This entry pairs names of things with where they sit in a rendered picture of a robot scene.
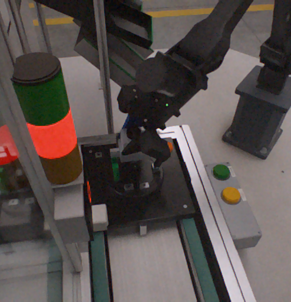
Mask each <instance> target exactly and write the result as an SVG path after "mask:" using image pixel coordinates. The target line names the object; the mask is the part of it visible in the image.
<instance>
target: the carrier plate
mask: <svg viewBox="0 0 291 302"><path fill-rule="evenodd" d="M162 139H164V140H166V141H167V142H171V145H173V150H172V151H171V152H170V157H169V158H168V159H167V160H166V161H165V162H163V163H162V164H161V165H162V166H163V169H164V181H163V185H162V186H161V188H160V190H159V191H158V192H157V193H156V195H154V196H152V197H151V198H149V199H146V200H144V201H138V202H130V201H125V200H122V199H119V198H117V197H116V196H114V194H113V193H111V192H110V191H109V189H108V188H107V184H106V180H105V170H106V167H107V165H108V163H109V161H110V160H111V156H110V149H115V148H117V143H111V144H110V145H100V146H90V147H84V148H85V154H86V158H87V163H88V170H89V174H90V191H91V203H92V206H95V205H99V204H106V207H107V217H108V225H107V230H112V229H120V228H128V227H136V226H137V225H140V222H146V224H153V223H158V222H166V221H174V220H179V219H187V218H195V216H196V210H195V208H194V204H193V202H192V200H191V196H190V192H189V189H188V187H187V183H186V180H185V177H184V173H183V170H182V169H181V166H180V162H179V159H178V156H177V152H176V148H175V146H174V142H173V139H172V138H171V137H164V138H162ZM97 152H101V155H102V159H98V160H96V157H95V153H97ZM107 230H105V231H107Z"/></svg>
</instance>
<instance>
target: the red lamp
mask: <svg viewBox="0 0 291 302"><path fill-rule="evenodd" d="M27 125H28V128H29V131H30V134H31V137H32V140H33V142H34V146H35V148H36V151H37V153H38V155H40V156H42V157H45V158H49V159H54V158H58V157H63V156H65V155H67V154H68V153H69V152H70V151H72V150H73V149H74V147H75V146H76V143H77V137H76V133H75V127H74V122H73V118H72V113H71V110H69V112H68V114H67V116H66V117H65V118H64V119H62V120H60V121H59V122H57V123H54V124H53V125H50V126H34V125H31V124H29V123H28V124H27Z"/></svg>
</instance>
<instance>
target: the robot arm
mask: <svg viewBox="0 0 291 302"><path fill-rule="evenodd" d="M253 1H254V0H219V2H218V3H217V5H216V6H215V7H214V9H213V10H212V12H211V13H210V14H209V16H208V17H207V18H205V19H203V20H202V21H200V22H198V23H196V24H195V25H194V26H193V27H192V28H191V29H190V31H189V32H188V34H187V35H186V36H185V37H184V38H182V39H181V40H180V41H179V42H178V43H177V44H176V45H174V46H173V47H171V48H170V49H169V50H167V51H166V52H165V53H163V52H161V51H157V54H156V56H155V57H150V58H147V59H146V60H144V61H143V62H142V63H141V64H140V65H139V66H138V68H137V71H136V75H135V80H136V84H135V85H132V86H128V85H123V86H121V89H120V92H119V94H118V97H117V101H118V109H119V111H120V112H122V113H128V116H127V118H126V120H125V123H124V125H123V127H122V128H121V129H128V128H129V127H143V128H144V129H145V131H144V132H141V133H139V132H136V131H134V130H133V134H134V138H133V139H132V140H131V141H130V142H129V143H128V145H127V146H126V147H125V148H124V150H122V152H121V154H122V155H124V156H127V155H131V154H132V153H137V152H140V151H141V152H142V153H145V155H147V156H150V157H153V158H155V159H158V160H160V161H162V162H165V161H166V160H167V159H168V158H169V157H170V149H169V146H168V143H167V141H166V140H164V139H162V138H161V137H160V136H159V135H158V133H157V129H160V130H162V131H164V130H165V129H166V124H165V123H166V122H167V121H168V120H169V119H170V118H171V117H173V116H175V117H179V116H180V115H181V114H180V111H179V110H180V109H181V108H182V107H183V106H184V105H185V104H186V103H187V102H188V101H189V100H190V99H191V98H193V97H194V96H195V95H196V94H197V93H198V92H199V91H200V90H201V89H202V90H207V87H208V85H207V82H208V79H209V78H208V76H206V75H208V74H210V72H212V71H215V70H217V69H218V68H219V67H220V66H221V64H222V62H223V59H224V58H225V56H226V54H227V52H228V50H229V48H230V38H231V34H232V32H233V30H234V28H235V27H236V26H237V24H238V23H239V21H240V20H241V18H242V16H243V15H244V13H245V12H246V11H247V10H248V9H249V6H250V5H251V4H252V2H253ZM259 57H260V63H262V64H264V66H263V67H262V68H261V69H260V73H259V76H258V78H257V81H258V83H257V84H256V87H257V88H260V89H262V90H265V91H268V92H270V93H272V94H275V95H279V94H280V92H281V91H282V90H283V88H284V87H285V85H286V80H287V77H288V76H289V75H291V0H275V2H274V8H273V19H272V29H271V34H270V37H269V38H267V39H266V41H265V42H264V43H263V44H262V45H261V46H260V54H259Z"/></svg>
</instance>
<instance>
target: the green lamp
mask: <svg viewBox="0 0 291 302"><path fill-rule="evenodd" d="M12 86H13V88H14V89H15V92H16V96H17V98H18V101H19V104H20V106H21V110H22V113H23V115H24V118H25V121H26V122H28V123H29V124H31V125H34V126H50V125H53V124H54V123H57V122H59V121H60V120H62V119H64V118H65V117H66V116H67V114H68V112H69V110H70V105H69V101H68V96H67V90H66V86H65V81H64V76H63V72H62V67H61V70H60V71H59V73H58V74H57V75H56V76H55V77H54V78H52V79H51V80H48V81H46V83H42V84H37V85H33V86H26V85H21V84H17V83H13V84H12Z"/></svg>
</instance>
